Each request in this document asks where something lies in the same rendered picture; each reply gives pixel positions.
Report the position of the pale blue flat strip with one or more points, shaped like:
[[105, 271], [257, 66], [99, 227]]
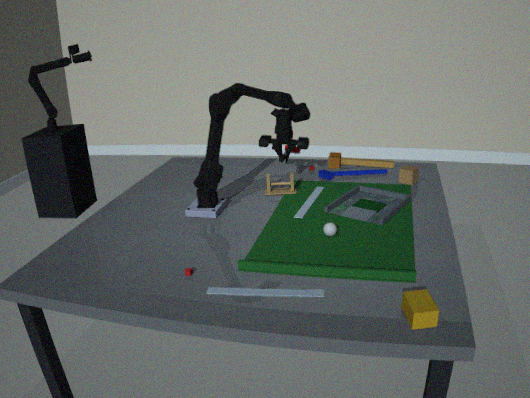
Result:
[[268, 292], [309, 202]]

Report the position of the white golf ball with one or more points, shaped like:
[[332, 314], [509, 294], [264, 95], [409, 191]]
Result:
[[330, 229]]

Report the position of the green flat mat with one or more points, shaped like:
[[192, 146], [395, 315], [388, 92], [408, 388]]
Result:
[[286, 239]]

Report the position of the blue golf putter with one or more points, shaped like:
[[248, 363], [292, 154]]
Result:
[[329, 175]]

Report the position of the yellow block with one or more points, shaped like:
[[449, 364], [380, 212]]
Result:
[[419, 309]]

